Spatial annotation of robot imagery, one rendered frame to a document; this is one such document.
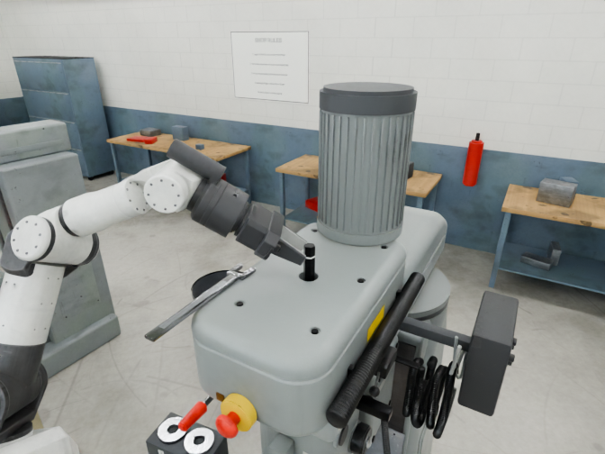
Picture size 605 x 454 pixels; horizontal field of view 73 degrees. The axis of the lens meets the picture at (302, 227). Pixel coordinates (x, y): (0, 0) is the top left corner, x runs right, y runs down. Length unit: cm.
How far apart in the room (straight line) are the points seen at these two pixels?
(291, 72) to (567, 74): 303
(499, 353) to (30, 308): 91
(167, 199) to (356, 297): 36
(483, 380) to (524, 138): 401
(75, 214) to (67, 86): 705
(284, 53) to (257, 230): 501
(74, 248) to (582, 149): 460
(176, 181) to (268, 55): 514
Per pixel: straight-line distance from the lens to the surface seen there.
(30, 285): 86
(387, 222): 89
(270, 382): 64
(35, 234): 82
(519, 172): 495
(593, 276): 480
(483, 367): 102
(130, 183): 77
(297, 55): 554
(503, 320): 104
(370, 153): 82
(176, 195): 68
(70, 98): 785
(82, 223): 81
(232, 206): 70
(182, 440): 147
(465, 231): 523
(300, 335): 64
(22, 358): 89
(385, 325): 81
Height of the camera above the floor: 230
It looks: 25 degrees down
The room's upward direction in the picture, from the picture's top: straight up
